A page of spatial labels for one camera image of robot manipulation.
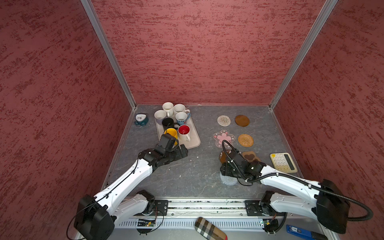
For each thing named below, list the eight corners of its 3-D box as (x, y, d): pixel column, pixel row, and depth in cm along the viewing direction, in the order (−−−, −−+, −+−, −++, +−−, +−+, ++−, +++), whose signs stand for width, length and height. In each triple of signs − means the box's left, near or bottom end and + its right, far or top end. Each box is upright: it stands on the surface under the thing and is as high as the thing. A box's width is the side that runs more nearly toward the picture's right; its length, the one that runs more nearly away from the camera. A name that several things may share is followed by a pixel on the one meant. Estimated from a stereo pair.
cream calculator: (275, 173, 89) (277, 171, 86) (269, 154, 97) (270, 152, 94) (295, 173, 89) (298, 171, 86) (287, 154, 97) (289, 152, 95)
